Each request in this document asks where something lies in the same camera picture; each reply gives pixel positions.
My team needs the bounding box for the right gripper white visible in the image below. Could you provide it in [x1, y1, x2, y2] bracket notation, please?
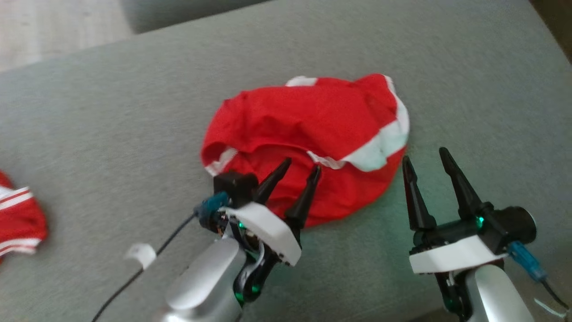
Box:
[401, 147, 509, 275]

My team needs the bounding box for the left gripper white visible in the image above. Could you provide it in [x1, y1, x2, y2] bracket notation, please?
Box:
[221, 157, 322, 267]

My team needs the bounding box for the red garment with white trim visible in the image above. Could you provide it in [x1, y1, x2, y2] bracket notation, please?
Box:
[201, 74, 410, 229]

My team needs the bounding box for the red garment with white stripes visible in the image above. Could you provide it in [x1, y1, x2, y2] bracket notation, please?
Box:
[0, 170, 48, 264]

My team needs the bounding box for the grey fabric sofa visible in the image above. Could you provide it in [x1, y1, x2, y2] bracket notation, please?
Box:
[0, 0, 572, 322]

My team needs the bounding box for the blue left cable connector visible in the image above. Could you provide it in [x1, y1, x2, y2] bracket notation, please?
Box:
[194, 191, 229, 224]

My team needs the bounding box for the blue cable connector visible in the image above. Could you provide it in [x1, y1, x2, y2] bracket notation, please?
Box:
[509, 241, 548, 282]
[194, 191, 229, 224]

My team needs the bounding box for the blue right cable connector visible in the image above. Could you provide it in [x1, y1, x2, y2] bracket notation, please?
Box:
[509, 241, 548, 282]

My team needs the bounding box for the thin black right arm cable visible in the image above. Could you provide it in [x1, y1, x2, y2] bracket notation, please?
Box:
[540, 276, 571, 310]

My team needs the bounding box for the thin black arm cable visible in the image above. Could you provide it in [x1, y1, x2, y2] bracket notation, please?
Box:
[91, 213, 198, 322]
[540, 276, 571, 310]

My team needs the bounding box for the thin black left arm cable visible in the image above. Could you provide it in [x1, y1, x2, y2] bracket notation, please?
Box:
[91, 213, 198, 322]

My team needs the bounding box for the white cable clip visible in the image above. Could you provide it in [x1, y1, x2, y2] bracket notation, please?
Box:
[124, 242, 157, 270]

